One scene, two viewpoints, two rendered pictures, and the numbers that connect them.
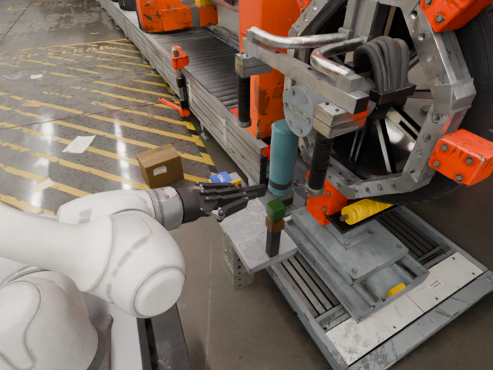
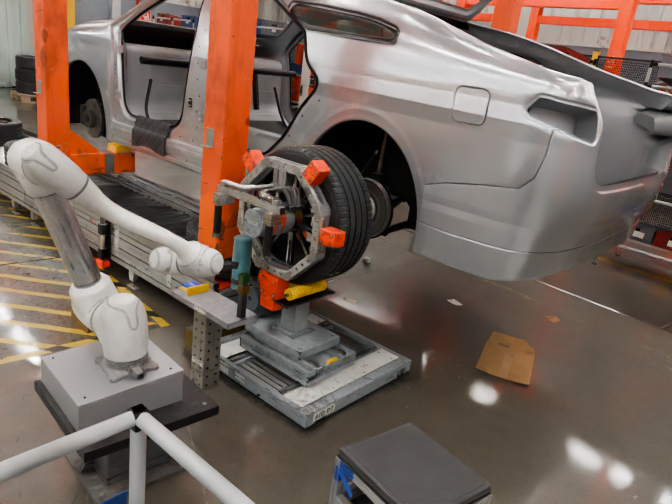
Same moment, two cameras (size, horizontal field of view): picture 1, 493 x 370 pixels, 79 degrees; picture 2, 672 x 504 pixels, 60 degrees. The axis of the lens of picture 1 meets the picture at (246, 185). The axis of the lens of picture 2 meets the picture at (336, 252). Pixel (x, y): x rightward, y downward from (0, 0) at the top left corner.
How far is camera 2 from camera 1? 184 cm
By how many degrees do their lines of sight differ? 30
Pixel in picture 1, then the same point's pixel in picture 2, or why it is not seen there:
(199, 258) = not seen: hidden behind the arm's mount
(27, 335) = (137, 308)
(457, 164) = (327, 238)
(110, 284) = (200, 258)
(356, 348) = (306, 399)
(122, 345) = (156, 356)
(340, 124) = (274, 219)
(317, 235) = (270, 333)
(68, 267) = (187, 251)
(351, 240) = (297, 333)
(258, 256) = (232, 319)
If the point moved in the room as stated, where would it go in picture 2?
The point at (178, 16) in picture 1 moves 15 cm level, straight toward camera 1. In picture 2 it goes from (90, 161) to (94, 166)
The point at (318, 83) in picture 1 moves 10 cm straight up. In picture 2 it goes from (263, 204) to (265, 180)
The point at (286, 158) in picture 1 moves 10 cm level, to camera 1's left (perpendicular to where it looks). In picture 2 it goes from (244, 258) to (223, 258)
